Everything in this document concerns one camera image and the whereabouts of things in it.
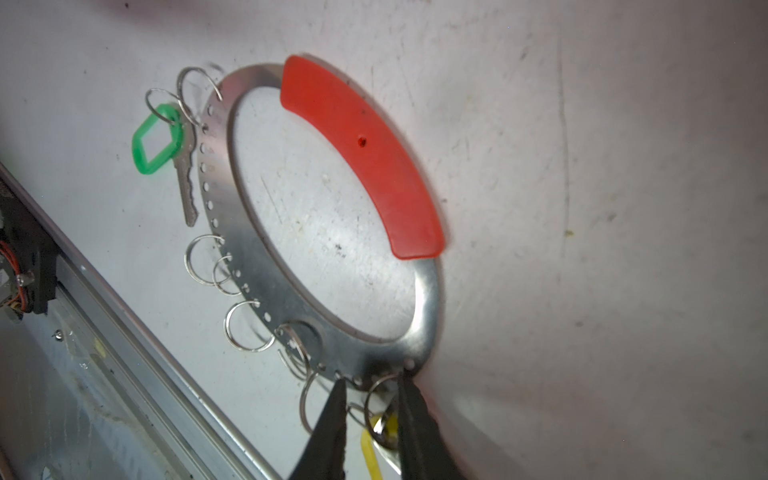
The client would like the green plastic key tag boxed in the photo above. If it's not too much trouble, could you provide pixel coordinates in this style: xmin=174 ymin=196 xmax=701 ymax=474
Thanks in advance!
xmin=131 ymin=104 xmax=183 ymax=175

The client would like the metal keyring disc red grip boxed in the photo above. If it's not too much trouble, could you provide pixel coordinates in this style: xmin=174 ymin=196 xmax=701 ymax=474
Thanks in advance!
xmin=192 ymin=56 xmax=445 ymax=391

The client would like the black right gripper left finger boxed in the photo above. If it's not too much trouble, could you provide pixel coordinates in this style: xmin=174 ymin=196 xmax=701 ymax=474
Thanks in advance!
xmin=289 ymin=379 xmax=347 ymax=480

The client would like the yellow plastic key tag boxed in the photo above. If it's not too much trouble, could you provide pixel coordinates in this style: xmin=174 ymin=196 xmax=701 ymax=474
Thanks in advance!
xmin=360 ymin=413 xmax=401 ymax=480

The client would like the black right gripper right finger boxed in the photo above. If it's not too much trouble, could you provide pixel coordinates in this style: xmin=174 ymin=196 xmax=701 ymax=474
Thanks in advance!
xmin=397 ymin=374 xmax=465 ymax=480

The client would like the silver key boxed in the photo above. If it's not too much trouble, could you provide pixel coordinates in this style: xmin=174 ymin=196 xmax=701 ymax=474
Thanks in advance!
xmin=173 ymin=120 xmax=198 ymax=227

